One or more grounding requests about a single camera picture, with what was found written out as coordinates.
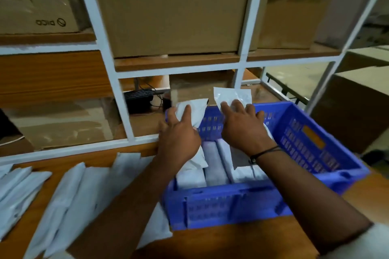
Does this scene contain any person's left hand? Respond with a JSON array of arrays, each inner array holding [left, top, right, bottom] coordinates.
[[158, 105, 202, 166]]

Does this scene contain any person's right hand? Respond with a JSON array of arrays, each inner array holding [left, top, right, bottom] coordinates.
[[220, 100, 276, 157]]

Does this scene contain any person's left forearm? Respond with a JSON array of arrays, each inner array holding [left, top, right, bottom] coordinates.
[[65, 153, 183, 259]]

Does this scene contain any person's right forearm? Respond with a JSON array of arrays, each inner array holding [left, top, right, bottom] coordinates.
[[249, 146, 375, 254]]

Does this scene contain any blue plastic crate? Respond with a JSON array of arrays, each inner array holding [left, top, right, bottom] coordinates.
[[164, 101, 371, 232]]

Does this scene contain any grey white packet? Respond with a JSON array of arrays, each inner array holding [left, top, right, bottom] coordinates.
[[202, 140, 229, 187]]

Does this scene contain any wooden shelf board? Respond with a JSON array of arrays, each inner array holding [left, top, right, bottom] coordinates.
[[0, 29, 341, 73]]

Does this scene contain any dark brown cardboard box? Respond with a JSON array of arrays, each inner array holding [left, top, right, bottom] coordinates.
[[309, 66, 389, 154]]

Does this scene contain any taped cardboard box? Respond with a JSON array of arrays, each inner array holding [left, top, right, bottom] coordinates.
[[257, 0, 347, 50]]

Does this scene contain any large plain cardboard box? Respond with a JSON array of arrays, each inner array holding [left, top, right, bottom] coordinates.
[[90, 0, 257, 58]]

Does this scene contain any white sleeve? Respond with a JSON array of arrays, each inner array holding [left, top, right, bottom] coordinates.
[[316, 222, 389, 259]]

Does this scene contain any row of white packets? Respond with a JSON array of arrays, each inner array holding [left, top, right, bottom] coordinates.
[[0, 152, 173, 259]]

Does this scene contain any black cord wristband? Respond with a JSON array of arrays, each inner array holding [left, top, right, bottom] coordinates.
[[248, 145, 284, 166]]

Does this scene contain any black metal frame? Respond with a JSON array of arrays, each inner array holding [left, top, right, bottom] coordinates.
[[265, 72, 308, 105]]

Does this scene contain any white metal shelf frame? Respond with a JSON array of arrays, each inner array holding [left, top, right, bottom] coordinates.
[[0, 0, 389, 166]]

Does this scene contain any white cable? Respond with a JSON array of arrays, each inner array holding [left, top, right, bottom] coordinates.
[[0, 135, 25, 147]]

